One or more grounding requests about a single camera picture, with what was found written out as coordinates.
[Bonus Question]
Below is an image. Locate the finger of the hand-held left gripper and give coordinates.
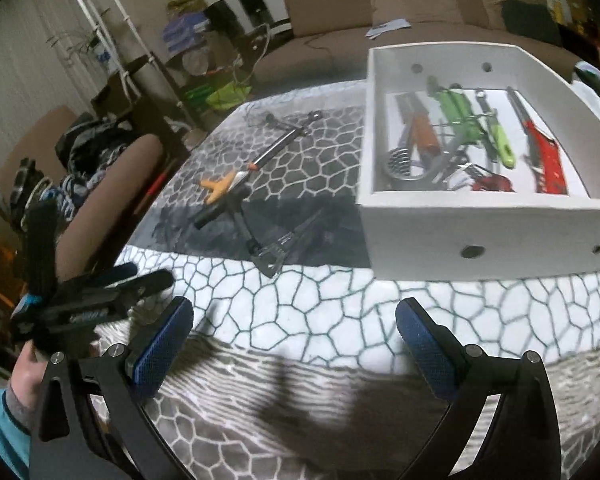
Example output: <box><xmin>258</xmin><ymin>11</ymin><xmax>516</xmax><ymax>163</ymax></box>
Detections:
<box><xmin>112</xmin><ymin>269</ymin><xmax>176</xmax><ymax>311</ymax></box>
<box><xmin>82</xmin><ymin>261</ymin><xmax>140</xmax><ymax>288</ymax></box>

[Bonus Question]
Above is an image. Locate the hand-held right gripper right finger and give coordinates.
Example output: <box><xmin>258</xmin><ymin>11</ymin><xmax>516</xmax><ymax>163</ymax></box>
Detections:
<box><xmin>395</xmin><ymin>297</ymin><xmax>563</xmax><ymax>480</ymax></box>

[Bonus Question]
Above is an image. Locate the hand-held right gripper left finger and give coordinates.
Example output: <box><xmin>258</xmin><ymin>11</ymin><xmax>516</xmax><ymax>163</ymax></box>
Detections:
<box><xmin>30</xmin><ymin>296</ymin><xmax>195</xmax><ymax>480</ymax></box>

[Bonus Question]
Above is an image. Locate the white wooden box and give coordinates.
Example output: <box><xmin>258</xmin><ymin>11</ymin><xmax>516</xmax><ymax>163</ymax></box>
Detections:
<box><xmin>356</xmin><ymin>42</ymin><xmax>600</xmax><ymax>281</ymax></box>

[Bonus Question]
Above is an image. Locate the person's left forearm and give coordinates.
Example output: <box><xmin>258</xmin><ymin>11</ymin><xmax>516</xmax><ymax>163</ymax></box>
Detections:
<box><xmin>0</xmin><ymin>387</ymin><xmax>33</xmax><ymax>467</ymax></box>

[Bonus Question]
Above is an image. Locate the person's left hand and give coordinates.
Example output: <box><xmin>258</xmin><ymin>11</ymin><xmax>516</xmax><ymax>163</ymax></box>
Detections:
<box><xmin>9</xmin><ymin>345</ymin><xmax>48</xmax><ymax>431</ymax></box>

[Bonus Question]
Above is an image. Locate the brown chair back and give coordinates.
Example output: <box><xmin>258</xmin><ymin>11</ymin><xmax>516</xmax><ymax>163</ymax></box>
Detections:
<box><xmin>55</xmin><ymin>135</ymin><xmax>166</xmax><ymax>281</ymax></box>

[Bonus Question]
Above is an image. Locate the orange peeler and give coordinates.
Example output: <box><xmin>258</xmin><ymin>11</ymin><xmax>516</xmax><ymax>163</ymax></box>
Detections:
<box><xmin>200</xmin><ymin>172</ymin><xmax>252</xmax><ymax>207</ymax></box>

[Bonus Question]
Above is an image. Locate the black metal press tool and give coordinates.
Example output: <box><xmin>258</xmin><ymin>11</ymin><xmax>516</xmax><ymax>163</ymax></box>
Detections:
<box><xmin>234</xmin><ymin>205</ymin><xmax>343</xmax><ymax>279</ymax></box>

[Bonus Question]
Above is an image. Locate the striped clothes pile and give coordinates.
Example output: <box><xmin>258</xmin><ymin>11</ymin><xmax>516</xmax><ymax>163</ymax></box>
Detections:
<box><xmin>55</xmin><ymin>114</ymin><xmax>133</xmax><ymax>177</ymax></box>

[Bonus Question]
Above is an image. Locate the metal potato masher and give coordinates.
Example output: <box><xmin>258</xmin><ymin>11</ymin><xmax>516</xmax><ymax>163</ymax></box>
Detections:
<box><xmin>384</xmin><ymin>135</ymin><xmax>473</xmax><ymax>191</ymax></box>

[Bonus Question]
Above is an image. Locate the dark side table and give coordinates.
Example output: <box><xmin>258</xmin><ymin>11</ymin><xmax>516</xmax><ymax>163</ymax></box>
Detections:
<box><xmin>90</xmin><ymin>52</ymin><xmax>207</xmax><ymax>161</ymax></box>

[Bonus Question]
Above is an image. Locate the blue bag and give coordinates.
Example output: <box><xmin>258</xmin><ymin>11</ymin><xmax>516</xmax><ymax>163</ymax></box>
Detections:
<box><xmin>161</xmin><ymin>14</ymin><xmax>212</xmax><ymax>57</ymax></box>

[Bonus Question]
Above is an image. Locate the white metal rack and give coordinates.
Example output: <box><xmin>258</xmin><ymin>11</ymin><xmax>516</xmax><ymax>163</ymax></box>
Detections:
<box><xmin>60</xmin><ymin>0</ymin><xmax>157</xmax><ymax>102</ymax></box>

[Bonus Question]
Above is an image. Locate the black speaker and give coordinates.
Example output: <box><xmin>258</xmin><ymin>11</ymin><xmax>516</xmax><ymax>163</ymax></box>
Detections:
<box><xmin>236</xmin><ymin>0</ymin><xmax>272</xmax><ymax>27</ymax></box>
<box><xmin>204</xmin><ymin>0</ymin><xmax>242</xmax><ymax>37</ymax></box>

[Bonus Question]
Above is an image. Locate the white paper sheet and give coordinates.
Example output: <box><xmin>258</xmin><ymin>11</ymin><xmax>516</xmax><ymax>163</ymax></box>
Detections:
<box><xmin>365</xmin><ymin>18</ymin><xmax>412</xmax><ymax>41</ymax></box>

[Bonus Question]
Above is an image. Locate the brown sofa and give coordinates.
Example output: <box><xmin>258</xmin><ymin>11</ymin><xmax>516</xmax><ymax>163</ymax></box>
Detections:
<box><xmin>252</xmin><ymin>0</ymin><xmax>581</xmax><ymax>92</ymax></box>

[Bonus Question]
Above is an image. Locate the dark cushion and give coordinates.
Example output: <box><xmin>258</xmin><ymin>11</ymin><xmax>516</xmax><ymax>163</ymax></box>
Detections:
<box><xmin>500</xmin><ymin>0</ymin><xmax>564</xmax><ymax>47</ymax></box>

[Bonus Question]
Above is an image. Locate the pile of colourful clutter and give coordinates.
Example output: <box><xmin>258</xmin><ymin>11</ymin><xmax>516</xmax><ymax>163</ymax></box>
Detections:
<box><xmin>547</xmin><ymin>0</ymin><xmax>600</xmax><ymax>73</ymax></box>

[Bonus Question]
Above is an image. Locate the red handled can opener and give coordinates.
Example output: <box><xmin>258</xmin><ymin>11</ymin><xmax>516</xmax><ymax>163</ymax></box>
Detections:
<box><xmin>447</xmin><ymin>162</ymin><xmax>517</xmax><ymax>194</ymax></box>

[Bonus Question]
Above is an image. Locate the long black handled metal tool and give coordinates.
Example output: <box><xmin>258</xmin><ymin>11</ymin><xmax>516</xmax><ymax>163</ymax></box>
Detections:
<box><xmin>194</xmin><ymin>127</ymin><xmax>309</xmax><ymax>229</ymax></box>

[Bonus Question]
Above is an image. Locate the wooden handled kitchen tool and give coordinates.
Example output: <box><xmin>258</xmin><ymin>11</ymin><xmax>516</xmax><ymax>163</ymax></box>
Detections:
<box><xmin>394</xmin><ymin>92</ymin><xmax>441</xmax><ymax>161</ymax></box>

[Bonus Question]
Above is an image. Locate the green handled peeler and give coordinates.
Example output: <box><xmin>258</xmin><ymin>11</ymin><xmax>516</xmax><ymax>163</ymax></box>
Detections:
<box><xmin>474</xmin><ymin>88</ymin><xmax>519</xmax><ymax>169</ymax></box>

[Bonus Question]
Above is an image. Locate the green handled kitchen tool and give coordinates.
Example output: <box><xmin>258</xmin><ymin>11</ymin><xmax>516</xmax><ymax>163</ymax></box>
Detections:
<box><xmin>426</xmin><ymin>76</ymin><xmax>482</xmax><ymax>147</ymax></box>

